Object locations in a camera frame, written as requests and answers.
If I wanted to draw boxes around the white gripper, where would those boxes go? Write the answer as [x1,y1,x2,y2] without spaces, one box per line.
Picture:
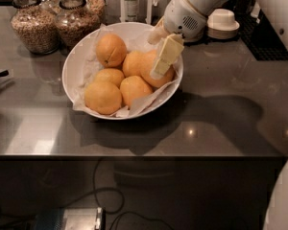
[147,0,207,80]

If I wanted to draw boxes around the large orange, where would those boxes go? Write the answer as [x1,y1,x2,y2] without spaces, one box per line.
[140,50,175,88]

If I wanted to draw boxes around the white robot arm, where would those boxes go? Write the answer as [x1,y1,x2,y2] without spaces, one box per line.
[149,0,288,230]

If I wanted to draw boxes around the white paper bowl liner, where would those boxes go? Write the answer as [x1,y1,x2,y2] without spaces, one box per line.
[72,21,180,119]

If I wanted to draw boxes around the white oval bowl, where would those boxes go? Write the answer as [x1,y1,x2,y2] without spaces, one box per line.
[61,21,184,121]

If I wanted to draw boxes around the orange middle back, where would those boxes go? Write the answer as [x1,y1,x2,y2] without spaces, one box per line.
[122,51,143,77]

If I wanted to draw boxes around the short stack paper bowls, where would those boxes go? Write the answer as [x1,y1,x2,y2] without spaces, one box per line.
[206,9,240,39]

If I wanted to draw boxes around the orange top left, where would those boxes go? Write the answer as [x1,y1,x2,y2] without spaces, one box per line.
[95,34,127,67]

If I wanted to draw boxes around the clear glass bottle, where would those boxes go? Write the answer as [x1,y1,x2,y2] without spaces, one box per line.
[124,0,139,22]

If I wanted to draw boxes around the orange front right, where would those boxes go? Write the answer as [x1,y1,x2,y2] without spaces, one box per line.
[120,76,153,107]

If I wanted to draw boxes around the orange middle left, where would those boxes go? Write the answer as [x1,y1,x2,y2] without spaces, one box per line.
[94,68,125,87]

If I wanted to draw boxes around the back glass cereal jar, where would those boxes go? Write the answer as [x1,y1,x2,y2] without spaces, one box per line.
[85,0,106,22]

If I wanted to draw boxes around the glass cereal jar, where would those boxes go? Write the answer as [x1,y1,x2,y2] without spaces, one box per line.
[11,0,60,55]
[85,0,106,22]
[55,0,100,50]

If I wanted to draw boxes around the orange front left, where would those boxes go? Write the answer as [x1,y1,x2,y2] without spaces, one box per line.
[84,81,122,115]

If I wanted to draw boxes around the middle glass cereal jar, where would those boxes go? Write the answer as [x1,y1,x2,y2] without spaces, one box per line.
[55,0,100,50]

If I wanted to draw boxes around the black rubber bar mat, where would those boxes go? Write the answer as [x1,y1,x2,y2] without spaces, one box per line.
[236,11,288,61]

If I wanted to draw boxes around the left glass cereal jar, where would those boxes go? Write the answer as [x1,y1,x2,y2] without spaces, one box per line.
[11,0,60,55]

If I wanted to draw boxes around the silver box under table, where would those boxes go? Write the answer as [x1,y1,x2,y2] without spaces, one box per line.
[34,207,106,230]

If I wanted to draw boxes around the white frame posts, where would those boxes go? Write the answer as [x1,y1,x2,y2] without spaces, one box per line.
[120,0,153,24]

